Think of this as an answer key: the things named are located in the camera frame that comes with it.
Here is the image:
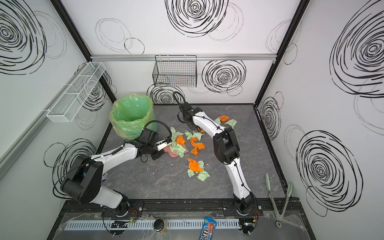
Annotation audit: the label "green paper scrap far corner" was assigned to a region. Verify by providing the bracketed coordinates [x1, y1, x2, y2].
[214, 118, 221, 125]

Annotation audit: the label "white slotted cable duct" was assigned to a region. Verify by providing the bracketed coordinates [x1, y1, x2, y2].
[64, 219, 240, 232]

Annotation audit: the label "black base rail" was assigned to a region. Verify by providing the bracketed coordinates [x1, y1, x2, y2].
[62, 197, 301, 217]

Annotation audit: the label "orange paper scrap centre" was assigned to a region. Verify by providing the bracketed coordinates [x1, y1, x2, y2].
[188, 158, 203, 173]

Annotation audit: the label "orange folded paper scrap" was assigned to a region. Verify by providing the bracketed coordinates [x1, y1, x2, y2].
[190, 138, 206, 156]

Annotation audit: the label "green paper scrap front right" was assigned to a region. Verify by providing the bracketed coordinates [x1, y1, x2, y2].
[197, 171, 211, 182]

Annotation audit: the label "green crumpled paper scrap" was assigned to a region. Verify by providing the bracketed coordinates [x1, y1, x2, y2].
[184, 131, 204, 140]

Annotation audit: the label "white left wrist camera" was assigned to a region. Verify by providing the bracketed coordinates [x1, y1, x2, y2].
[155, 137, 172, 152]

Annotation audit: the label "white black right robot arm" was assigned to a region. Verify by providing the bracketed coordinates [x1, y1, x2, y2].
[178, 102, 257, 216]

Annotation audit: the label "orange crumpled paper scrap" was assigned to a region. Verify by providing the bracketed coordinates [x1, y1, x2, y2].
[175, 135, 186, 146]

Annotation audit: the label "small dark lid jar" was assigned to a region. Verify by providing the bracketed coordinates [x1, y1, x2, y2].
[153, 219, 167, 233]

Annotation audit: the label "black wire wall basket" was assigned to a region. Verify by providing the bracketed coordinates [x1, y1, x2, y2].
[152, 55, 198, 88]

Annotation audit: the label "green paper scrap far right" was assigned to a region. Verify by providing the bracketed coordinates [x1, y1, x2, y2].
[225, 119, 238, 129]

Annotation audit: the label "orange paper scrap far corner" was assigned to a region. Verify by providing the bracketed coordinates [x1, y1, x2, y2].
[219, 116, 230, 122]

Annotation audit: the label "candy bag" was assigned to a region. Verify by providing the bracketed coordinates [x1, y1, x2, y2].
[199, 217, 217, 240]

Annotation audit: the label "green paper scrap front left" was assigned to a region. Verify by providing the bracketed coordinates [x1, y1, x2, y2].
[187, 169, 195, 178]

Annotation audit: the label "green bin with plastic liner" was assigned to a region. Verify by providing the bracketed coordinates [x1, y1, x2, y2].
[109, 94, 156, 141]

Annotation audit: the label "pink plastic dustpan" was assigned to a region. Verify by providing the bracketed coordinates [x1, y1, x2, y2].
[164, 144, 189, 158]

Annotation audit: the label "green paper scrap centre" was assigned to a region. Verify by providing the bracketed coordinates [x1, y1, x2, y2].
[198, 161, 205, 171]

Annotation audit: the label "green kitchen tongs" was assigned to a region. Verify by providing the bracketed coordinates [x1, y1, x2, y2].
[264, 172, 294, 229]

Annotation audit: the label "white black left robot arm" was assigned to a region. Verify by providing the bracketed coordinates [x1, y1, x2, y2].
[60, 129, 172, 217]

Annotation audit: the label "clear plastic wall shelf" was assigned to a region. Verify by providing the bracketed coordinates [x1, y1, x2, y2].
[46, 62, 106, 123]

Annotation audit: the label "large green paper scrap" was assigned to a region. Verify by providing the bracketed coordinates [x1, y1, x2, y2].
[170, 127, 184, 142]

